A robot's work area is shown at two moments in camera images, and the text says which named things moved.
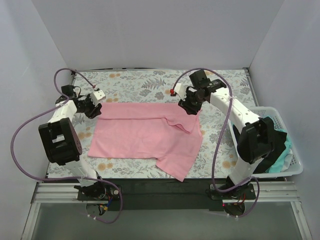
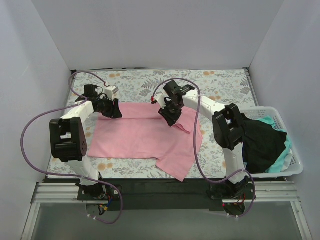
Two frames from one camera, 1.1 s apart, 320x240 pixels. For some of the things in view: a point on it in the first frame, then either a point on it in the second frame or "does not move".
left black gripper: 93,109 -> 113,108
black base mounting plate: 166,194 does not move
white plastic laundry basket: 274,113 does not move
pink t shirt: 164,131 does not move
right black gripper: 188,105 -> 171,114
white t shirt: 287,159 does not move
